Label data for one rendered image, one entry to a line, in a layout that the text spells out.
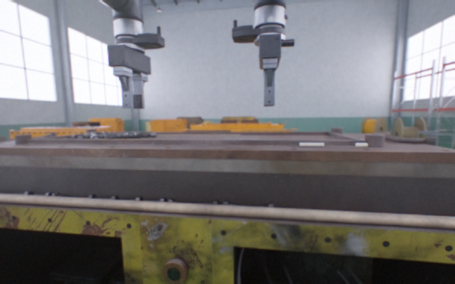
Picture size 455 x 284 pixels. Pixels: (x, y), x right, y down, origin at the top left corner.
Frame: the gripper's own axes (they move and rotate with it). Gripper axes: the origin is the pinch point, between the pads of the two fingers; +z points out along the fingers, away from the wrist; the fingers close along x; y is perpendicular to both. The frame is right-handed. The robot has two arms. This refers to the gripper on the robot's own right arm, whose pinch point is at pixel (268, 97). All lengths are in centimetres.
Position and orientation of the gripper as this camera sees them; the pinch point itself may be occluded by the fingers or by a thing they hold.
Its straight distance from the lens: 58.9
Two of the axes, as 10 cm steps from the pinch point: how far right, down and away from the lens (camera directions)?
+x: 1.6, -1.2, 9.8
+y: 9.9, 0.1, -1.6
